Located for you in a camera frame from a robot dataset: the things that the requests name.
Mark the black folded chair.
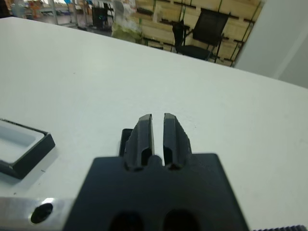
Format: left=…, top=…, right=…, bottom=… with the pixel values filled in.
left=171, top=20, right=186, bottom=53

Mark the black computer tower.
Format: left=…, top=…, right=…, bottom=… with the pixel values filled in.
left=91, top=6, right=114, bottom=31

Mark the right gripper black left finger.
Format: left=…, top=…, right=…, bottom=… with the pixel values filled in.
left=124, top=113, right=155, bottom=170

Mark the dark brown cabinet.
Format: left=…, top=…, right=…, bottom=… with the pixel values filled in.
left=0, top=0, right=15, bottom=19

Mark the wood-top desk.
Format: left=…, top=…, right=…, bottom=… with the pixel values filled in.
left=51, top=0, right=81, bottom=27

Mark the black mesh office chair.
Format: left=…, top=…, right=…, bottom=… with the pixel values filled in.
left=175, top=8, right=232, bottom=64

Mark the yellow-green bag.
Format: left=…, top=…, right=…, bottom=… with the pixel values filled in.
left=111, top=20, right=143, bottom=45

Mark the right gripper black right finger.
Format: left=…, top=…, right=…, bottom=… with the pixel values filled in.
left=163, top=112, right=193, bottom=169

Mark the white plastic bag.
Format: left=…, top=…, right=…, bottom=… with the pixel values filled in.
left=112, top=0, right=135, bottom=25

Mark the black box base white insert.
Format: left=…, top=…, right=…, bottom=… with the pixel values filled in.
left=0, top=117, right=56, bottom=180

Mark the black bar-shaped camera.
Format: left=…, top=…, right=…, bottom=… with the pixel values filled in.
left=118, top=128, right=135, bottom=158

